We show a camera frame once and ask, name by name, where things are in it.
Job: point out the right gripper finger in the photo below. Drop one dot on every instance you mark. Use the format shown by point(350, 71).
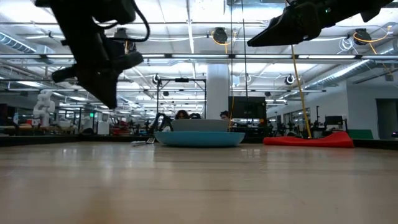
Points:
point(273, 34)
point(276, 43)

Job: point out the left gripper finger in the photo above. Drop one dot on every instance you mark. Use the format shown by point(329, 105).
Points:
point(111, 90)
point(93, 87)

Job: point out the blue round plate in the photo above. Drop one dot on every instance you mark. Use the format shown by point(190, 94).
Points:
point(199, 139)

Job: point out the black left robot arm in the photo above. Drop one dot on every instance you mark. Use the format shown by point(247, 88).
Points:
point(71, 15)

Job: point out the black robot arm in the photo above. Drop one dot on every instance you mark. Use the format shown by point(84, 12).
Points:
point(161, 121)

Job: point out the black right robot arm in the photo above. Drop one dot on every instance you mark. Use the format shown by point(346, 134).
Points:
point(348, 11)

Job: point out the white robot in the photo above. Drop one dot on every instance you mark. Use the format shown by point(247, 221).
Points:
point(43, 105)

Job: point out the person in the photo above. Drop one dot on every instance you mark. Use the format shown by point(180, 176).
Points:
point(224, 115)
point(195, 116)
point(182, 115)

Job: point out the white column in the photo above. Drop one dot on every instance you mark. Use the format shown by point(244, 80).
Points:
point(217, 90)

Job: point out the small black monitor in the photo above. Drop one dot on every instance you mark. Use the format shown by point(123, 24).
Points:
point(333, 120)

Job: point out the red cloth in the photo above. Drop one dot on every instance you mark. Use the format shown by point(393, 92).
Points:
point(335, 140)

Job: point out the green panel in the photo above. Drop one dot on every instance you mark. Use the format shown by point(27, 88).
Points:
point(360, 134)

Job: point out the silver ventilation duct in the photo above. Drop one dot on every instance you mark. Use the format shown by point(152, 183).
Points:
point(342, 73)
point(15, 43)

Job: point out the black rig frame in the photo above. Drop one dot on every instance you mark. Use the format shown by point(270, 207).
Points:
point(182, 80)

